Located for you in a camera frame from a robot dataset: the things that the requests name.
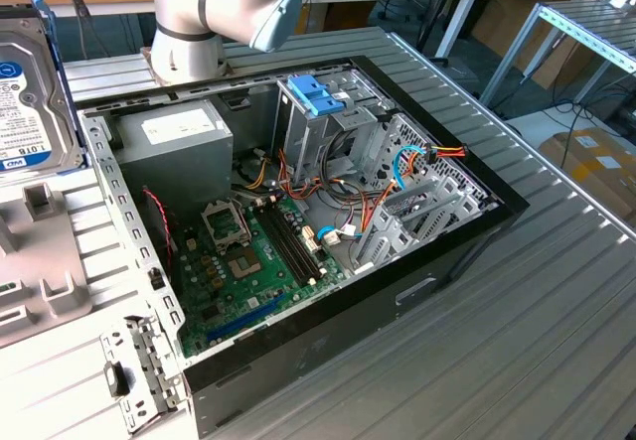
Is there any green motherboard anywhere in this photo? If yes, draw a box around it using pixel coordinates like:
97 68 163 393
176 194 349 360

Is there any blue plastic bay latch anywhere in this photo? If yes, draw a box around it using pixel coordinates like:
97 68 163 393
286 75 345 118

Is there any cardboard box with labels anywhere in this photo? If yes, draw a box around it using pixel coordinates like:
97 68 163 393
539 129 636 222

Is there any black RAM slot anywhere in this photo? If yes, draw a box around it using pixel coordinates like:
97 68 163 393
255 204 313 286
267 200 323 282

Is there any grey power supply unit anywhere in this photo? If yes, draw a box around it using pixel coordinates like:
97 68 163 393
114 99 235 213

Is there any metal drive cage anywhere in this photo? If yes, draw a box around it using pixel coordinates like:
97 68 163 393
270 70 398 188

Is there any metal socket cover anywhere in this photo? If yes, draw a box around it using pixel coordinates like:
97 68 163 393
200 200 252 255

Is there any red black twisted wire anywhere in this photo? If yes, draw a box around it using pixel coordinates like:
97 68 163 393
141 186 176 282

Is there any mixed colour wire bundle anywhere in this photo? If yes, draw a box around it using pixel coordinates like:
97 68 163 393
233 126 394 235

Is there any open black PC case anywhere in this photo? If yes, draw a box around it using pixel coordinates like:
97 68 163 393
73 55 531 440

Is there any metal disk bay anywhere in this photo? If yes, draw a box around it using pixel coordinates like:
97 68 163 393
347 176 501 275

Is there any black tripod stand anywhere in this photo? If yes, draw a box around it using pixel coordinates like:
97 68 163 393
416 0 456 67

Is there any blue data wire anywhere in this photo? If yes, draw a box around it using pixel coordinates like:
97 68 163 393
391 145 428 193
315 224 359 248

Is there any black hanging cable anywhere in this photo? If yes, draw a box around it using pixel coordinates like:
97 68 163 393
54 0 93 62

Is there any blue expansion slot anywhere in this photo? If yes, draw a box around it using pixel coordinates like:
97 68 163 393
206 293 287 345

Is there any orange yellow power wire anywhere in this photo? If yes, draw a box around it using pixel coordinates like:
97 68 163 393
406 142 469 183

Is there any grey parts rack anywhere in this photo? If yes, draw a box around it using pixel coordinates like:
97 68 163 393
0 181 94 350

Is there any CPU socket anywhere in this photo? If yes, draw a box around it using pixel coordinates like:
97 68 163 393
224 246 263 283

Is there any hard disk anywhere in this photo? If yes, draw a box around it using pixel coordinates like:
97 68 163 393
0 0 89 191

